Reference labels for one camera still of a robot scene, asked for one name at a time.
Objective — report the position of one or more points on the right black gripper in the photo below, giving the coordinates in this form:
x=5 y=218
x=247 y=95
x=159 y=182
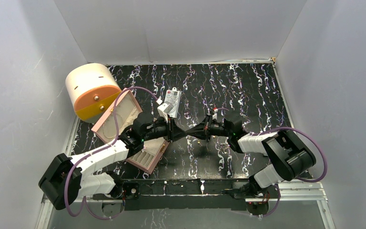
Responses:
x=203 y=130

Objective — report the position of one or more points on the clear packaged necklace card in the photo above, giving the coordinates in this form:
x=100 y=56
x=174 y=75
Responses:
x=174 y=96

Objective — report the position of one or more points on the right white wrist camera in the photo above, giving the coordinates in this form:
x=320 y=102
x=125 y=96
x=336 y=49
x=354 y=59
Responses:
x=214 y=113

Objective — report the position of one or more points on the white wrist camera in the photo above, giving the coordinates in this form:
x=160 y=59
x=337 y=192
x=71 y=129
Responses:
x=165 y=109
x=214 y=113

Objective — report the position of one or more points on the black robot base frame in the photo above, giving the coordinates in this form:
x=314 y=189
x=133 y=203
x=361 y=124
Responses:
x=231 y=194

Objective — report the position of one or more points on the white orange cylindrical drawer box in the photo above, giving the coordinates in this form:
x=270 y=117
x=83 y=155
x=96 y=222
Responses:
x=92 y=89

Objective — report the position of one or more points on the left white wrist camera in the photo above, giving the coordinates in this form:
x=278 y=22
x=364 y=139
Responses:
x=165 y=109

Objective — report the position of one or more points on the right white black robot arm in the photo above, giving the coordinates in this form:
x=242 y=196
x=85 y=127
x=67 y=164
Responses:
x=288 y=154

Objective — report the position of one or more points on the pink open jewelry box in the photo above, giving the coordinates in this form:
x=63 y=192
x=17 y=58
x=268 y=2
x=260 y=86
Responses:
x=127 y=110

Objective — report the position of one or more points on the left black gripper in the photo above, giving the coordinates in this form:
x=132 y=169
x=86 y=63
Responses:
x=173 y=133

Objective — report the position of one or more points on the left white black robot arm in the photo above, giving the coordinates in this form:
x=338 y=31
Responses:
x=69 y=178

